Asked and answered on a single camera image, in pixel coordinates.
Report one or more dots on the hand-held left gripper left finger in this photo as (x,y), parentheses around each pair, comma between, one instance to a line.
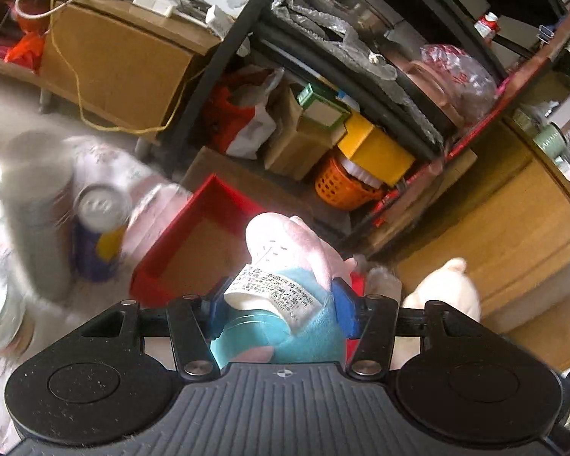
(214,314)

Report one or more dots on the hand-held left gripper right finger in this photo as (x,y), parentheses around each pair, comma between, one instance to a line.
(346,308)

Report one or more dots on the red box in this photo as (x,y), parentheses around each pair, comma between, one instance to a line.
(204,247)

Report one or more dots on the pink and blue plush toy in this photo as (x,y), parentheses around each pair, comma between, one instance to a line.
(285,251)

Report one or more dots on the cream plush toy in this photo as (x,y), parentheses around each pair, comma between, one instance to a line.
(449,285)

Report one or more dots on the grey plush toy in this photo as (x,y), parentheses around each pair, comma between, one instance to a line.
(384,282)

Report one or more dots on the orange plastic basket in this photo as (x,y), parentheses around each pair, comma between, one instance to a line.
(344,190)

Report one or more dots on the purple and yellow drink can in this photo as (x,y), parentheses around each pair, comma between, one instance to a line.
(99,228)

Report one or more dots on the yellow box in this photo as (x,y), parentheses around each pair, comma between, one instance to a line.
(377,149)

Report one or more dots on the brown cardboard box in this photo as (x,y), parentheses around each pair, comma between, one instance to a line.
(297,145)

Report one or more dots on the red and white plastic bag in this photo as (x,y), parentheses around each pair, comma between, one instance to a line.
(237,118)

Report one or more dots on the green and white box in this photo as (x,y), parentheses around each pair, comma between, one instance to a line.
(320,104)

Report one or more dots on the round metal tin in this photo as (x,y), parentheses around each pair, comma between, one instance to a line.
(2,313)

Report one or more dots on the silver thermos flask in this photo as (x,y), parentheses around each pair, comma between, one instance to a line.
(33,199)

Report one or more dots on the pink cooking pot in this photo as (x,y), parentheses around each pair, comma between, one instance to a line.
(432,90)

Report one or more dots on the clear bag with red print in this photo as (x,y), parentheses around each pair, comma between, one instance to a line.
(460,78)

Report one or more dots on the green mug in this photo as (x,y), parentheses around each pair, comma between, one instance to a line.
(551,140)

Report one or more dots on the black metal shelf rack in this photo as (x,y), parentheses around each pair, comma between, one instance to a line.
(228,42)

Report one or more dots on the wooden TV cabinet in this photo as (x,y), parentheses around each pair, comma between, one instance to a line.
(123,52)

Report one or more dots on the bubble wrap sheet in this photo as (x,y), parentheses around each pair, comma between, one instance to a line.
(323,23)

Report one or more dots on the red capped bottle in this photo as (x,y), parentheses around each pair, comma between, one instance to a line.
(487,26)

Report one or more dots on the white power strip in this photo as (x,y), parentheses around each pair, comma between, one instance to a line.
(154,4)

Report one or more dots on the red cloth bag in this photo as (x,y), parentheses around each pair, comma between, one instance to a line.
(26,47)

